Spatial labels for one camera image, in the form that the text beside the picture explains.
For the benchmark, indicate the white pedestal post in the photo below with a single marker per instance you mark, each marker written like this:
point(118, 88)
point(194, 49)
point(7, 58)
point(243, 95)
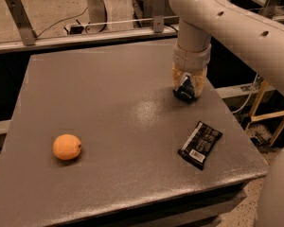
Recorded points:
point(97, 15)

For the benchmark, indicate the left metal rail bracket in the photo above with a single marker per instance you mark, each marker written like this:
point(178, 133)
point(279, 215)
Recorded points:
point(19, 16)

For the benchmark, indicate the middle metal rail bracket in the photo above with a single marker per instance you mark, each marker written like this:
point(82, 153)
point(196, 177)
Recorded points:
point(158, 9)

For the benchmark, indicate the orange fruit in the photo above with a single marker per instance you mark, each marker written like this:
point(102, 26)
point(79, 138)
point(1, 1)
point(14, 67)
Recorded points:
point(66, 147)

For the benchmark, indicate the yellow wooden frame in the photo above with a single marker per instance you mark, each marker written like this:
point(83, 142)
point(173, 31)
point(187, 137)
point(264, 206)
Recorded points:
point(258, 113)

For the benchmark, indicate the horizontal metal rail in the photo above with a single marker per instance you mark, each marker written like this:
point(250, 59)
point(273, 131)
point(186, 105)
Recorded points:
point(110, 37)

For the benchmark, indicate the metal rail bracket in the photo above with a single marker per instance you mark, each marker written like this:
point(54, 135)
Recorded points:
point(268, 9)
point(19, 16)
point(158, 9)

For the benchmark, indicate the blue rxbar blueberry wrapper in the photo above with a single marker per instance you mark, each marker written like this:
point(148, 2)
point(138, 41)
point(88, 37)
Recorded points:
point(185, 91)

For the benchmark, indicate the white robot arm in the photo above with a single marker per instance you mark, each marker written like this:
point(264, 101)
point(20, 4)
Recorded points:
point(257, 41)

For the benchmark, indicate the right metal rail bracket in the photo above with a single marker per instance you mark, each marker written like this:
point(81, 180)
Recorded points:
point(268, 9)

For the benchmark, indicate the black snack bar wrapper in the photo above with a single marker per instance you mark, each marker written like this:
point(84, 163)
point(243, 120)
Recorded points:
point(199, 144)

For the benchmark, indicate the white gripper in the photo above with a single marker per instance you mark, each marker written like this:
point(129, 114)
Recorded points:
point(191, 61)

